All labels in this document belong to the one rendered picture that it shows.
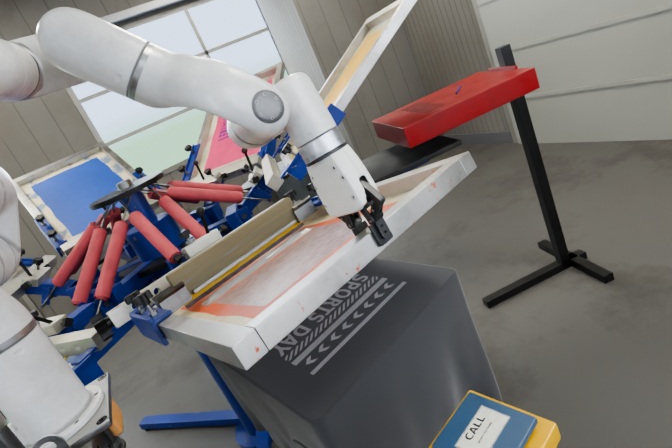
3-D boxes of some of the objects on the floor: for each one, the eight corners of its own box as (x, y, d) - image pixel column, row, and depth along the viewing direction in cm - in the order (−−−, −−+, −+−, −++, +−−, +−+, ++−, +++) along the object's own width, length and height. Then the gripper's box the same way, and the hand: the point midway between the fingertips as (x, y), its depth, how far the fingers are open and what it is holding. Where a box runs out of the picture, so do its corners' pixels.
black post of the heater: (552, 241, 257) (495, 41, 222) (622, 275, 209) (562, 28, 175) (463, 286, 252) (390, 89, 217) (514, 331, 204) (430, 88, 170)
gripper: (368, 122, 66) (425, 225, 68) (314, 152, 80) (363, 236, 82) (334, 143, 62) (396, 251, 64) (283, 170, 75) (336, 259, 78)
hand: (372, 233), depth 73 cm, fingers closed on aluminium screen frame, 4 cm apart
